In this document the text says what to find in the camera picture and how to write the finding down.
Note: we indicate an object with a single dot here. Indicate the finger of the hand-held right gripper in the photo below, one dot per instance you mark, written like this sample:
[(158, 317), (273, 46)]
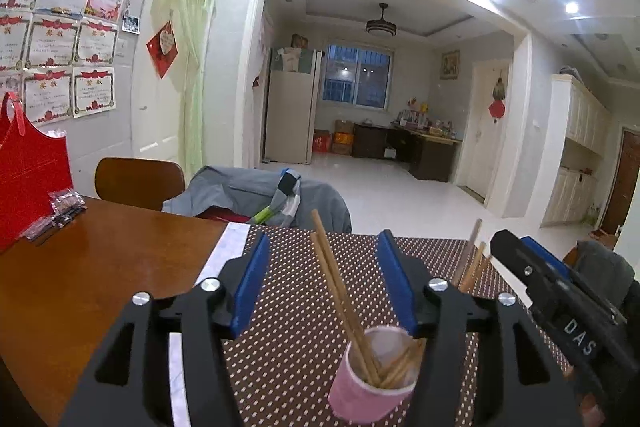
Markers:
[(546, 253), (525, 267)]

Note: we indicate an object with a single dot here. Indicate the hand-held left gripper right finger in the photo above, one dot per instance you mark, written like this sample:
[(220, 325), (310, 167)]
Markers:
[(397, 282)]

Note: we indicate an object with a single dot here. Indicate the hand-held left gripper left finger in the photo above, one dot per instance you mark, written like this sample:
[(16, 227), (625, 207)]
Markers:
[(252, 287)]

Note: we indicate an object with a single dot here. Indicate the wooden chopstick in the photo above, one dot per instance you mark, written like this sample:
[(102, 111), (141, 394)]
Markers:
[(473, 237), (474, 267)]

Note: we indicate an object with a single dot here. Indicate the bunch of wooden chopsticks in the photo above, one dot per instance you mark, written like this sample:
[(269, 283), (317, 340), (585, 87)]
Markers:
[(345, 307)]

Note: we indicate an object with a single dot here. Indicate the pink paper cup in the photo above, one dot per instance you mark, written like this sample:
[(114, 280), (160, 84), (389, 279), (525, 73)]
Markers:
[(360, 399)]

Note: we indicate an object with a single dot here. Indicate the white plastic sheet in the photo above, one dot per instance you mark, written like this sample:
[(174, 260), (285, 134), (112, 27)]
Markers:
[(225, 252)]

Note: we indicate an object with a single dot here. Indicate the brown polka dot tablecloth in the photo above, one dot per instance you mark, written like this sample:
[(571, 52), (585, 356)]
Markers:
[(300, 357)]

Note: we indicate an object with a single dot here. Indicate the grey jacket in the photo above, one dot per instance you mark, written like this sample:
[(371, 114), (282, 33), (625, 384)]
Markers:
[(235, 192)]

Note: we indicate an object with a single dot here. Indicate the brown entrance door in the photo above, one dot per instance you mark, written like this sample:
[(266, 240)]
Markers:
[(617, 187)]

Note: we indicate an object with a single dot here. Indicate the white panel door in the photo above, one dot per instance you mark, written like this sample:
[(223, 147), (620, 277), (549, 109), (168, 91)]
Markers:
[(480, 157)]

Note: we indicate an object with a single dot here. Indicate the dark wooden desk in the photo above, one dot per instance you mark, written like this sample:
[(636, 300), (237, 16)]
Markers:
[(430, 157)]

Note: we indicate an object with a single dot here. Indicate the orange cardboard box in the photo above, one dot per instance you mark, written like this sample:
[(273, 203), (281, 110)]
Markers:
[(342, 144)]

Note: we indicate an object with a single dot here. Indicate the white tall cabinet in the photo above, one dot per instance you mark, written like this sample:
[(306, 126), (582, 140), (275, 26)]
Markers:
[(575, 107)]

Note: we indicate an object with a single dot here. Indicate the red hanging door ornament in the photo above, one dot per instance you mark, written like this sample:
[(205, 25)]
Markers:
[(496, 109)]

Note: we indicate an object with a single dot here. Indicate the brown wooden chair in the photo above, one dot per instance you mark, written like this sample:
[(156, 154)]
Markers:
[(135, 182)]

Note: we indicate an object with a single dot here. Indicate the red cardboard box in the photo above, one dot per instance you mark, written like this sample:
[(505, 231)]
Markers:
[(321, 142)]

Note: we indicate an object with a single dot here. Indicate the clutter of desk items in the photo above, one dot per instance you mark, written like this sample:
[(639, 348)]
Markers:
[(420, 119)]

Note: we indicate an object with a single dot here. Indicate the brown cardboard box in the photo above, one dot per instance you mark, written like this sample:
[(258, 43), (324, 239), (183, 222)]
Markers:
[(343, 127)]

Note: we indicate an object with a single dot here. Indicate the silver refrigerator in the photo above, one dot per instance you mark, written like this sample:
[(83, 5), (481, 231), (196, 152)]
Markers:
[(290, 117)]

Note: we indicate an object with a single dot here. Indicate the small clear plastic packets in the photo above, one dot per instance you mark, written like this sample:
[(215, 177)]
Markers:
[(65, 202)]

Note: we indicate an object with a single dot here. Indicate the barred window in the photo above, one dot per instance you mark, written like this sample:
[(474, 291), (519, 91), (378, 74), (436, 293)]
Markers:
[(357, 79)]

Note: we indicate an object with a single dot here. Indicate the light green curtain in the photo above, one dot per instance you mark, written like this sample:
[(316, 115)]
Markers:
[(192, 82)]

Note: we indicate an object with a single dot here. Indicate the red gift bag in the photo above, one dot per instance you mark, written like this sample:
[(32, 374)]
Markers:
[(30, 187)]

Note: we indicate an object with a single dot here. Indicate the round ceiling fan lamp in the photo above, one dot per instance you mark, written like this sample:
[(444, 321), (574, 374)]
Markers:
[(381, 27)]

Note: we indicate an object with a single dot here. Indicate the framed wall picture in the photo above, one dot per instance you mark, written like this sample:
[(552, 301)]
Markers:
[(450, 65)]

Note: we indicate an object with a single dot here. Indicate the small picture frame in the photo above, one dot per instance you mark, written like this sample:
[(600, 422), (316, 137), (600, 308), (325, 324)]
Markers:
[(299, 41)]

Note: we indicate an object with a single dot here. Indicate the red diamond wall decoration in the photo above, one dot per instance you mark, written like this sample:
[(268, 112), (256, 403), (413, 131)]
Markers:
[(162, 49)]

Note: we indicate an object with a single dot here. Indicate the small wall photo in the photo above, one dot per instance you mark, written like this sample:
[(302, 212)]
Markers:
[(131, 24)]

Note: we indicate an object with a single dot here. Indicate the wall of award certificates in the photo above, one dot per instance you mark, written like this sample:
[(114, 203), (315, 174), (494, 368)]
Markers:
[(55, 42)]

